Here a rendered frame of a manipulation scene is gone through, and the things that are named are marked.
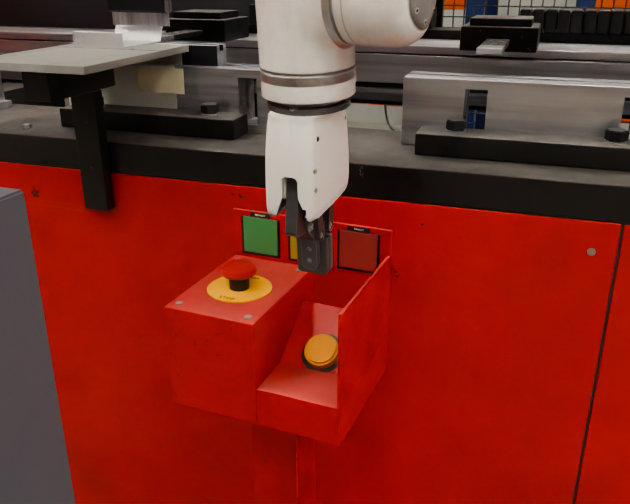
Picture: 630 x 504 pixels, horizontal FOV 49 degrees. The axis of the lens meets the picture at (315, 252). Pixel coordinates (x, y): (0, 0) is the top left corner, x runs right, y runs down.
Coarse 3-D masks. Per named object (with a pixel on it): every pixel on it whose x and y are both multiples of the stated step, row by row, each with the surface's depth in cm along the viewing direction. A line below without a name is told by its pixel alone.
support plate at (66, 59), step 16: (48, 48) 101; (64, 48) 101; (80, 48) 101; (96, 48) 101; (112, 48) 101; (128, 48) 101; (144, 48) 101; (160, 48) 101; (176, 48) 102; (0, 64) 86; (16, 64) 85; (32, 64) 85; (48, 64) 84; (64, 64) 84; (80, 64) 84; (96, 64) 85; (112, 64) 88; (128, 64) 91
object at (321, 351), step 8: (320, 336) 76; (328, 336) 76; (312, 344) 76; (320, 344) 76; (328, 344) 76; (336, 344) 76; (304, 352) 76; (312, 352) 75; (320, 352) 75; (328, 352) 75; (336, 352) 75; (312, 360) 75; (320, 360) 75; (328, 360) 75; (336, 360) 75; (320, 368) 75
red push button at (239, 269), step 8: (224, 264) 76; (232, 264) 76; (240, 264) 76; (248, 264) 76; (224, 272) 75; (232, 272) 75; (240, 272) 75; (248, 272) 75; (232, 280) 76; (240, 280) 76; (248, 280) 76; (232, 288) 76; (240, 288) 76; (248, 288) 77
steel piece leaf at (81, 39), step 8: (72, 32) 102; (80, 32) 102; (88, 32) 101; (96, 32) 101; (104, 32) 100; (80, 40) 102; (88, 40) 102; (96, 40) 101; (104, 40) 101; (112, 40) 101; (120, 40) 100; (128, 40) 110; (136, 40) 110; (144, 40) 110; (120, 48) 101
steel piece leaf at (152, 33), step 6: (120, 30) 111; (126, 30) 111; (132, 30) 111; (138, 30) 110; (144, 30) 110; (150, 30) 110; (156, 30) 109; (126, 36) 111; (132, 36) 111; (138, 36) 110; (144, 36) 110; (150, 36) 110; (156, 36) 109
